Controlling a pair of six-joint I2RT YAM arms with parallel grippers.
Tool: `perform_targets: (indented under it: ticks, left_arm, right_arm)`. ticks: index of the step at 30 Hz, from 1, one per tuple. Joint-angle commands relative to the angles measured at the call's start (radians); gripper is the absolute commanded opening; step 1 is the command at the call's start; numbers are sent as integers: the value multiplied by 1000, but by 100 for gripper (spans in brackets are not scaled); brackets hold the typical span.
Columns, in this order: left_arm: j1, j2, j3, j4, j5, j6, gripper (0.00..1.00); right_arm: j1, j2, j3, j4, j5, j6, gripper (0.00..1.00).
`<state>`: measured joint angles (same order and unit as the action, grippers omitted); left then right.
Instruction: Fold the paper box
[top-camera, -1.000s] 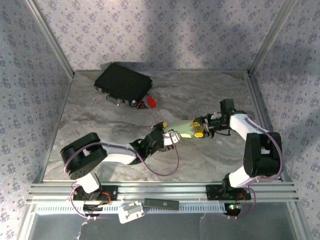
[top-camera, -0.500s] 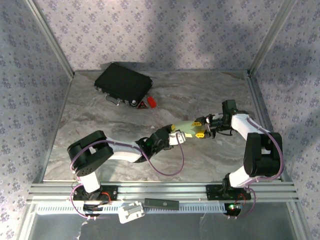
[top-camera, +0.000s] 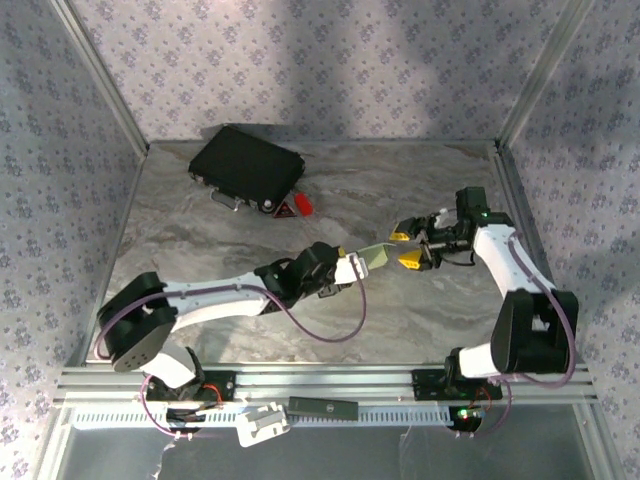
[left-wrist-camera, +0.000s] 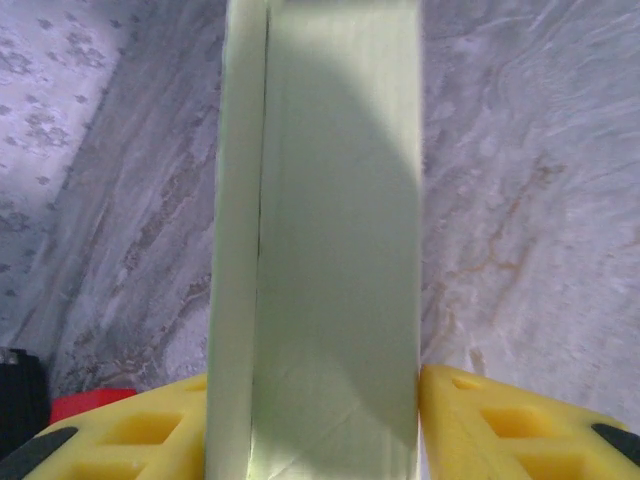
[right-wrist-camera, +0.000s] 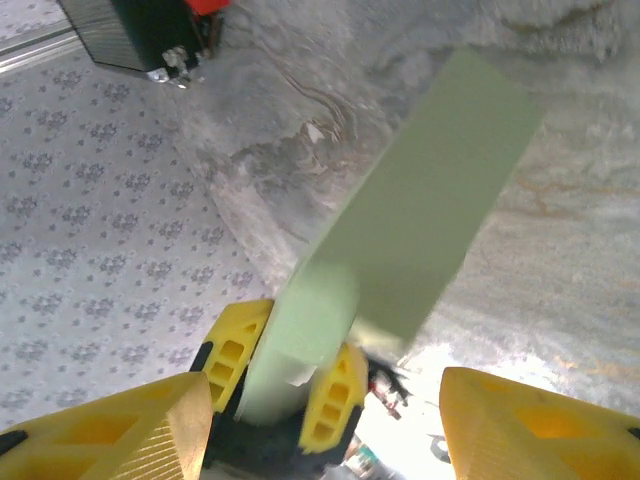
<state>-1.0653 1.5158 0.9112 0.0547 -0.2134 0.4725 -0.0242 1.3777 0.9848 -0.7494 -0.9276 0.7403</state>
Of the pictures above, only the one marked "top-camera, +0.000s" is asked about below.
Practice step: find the light green paper box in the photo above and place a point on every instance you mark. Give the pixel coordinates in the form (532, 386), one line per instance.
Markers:
(376, 256)

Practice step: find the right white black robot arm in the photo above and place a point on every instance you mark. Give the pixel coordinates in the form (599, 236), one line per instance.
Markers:
(520, 340)

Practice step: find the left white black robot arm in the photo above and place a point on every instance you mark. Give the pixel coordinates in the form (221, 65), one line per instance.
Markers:
(215, 300)

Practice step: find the red plastic tag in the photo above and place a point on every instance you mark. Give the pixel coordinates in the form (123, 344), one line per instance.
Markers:
(303, 204)

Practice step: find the red triangle warning tag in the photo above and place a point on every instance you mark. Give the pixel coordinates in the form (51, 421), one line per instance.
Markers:
(284, 212)

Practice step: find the black hard case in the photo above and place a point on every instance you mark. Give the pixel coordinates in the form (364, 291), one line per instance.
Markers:
(247, 167)

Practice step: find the black flat bar device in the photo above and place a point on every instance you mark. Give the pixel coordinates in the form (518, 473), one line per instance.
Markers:
(324, 407)

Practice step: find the controller board with green light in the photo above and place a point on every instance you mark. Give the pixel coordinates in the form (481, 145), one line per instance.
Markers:
(466, 417)

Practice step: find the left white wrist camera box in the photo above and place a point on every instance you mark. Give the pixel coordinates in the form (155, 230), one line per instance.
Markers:
(350, 270)

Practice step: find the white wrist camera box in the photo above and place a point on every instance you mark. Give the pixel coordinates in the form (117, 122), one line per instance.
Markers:
(442, 216)
(350, 270)

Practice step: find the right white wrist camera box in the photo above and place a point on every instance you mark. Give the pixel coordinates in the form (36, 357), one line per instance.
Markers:
(442, 216)

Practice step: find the aluminium side rail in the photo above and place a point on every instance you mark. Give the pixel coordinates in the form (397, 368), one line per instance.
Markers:
(530, 235)

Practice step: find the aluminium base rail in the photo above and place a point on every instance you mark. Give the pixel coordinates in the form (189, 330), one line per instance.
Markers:
(325, 382)

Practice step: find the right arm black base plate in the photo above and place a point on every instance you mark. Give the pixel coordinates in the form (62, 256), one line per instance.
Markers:
(427, 385)

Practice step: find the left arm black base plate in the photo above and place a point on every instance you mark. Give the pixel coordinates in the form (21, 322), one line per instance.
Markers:
(222, 387)

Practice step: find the white plastic bracket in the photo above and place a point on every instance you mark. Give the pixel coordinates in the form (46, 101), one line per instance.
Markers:
(262, 425)

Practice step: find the aluminium corner post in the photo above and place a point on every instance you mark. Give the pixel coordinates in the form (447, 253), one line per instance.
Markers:
(542, 75)
(105, 80)

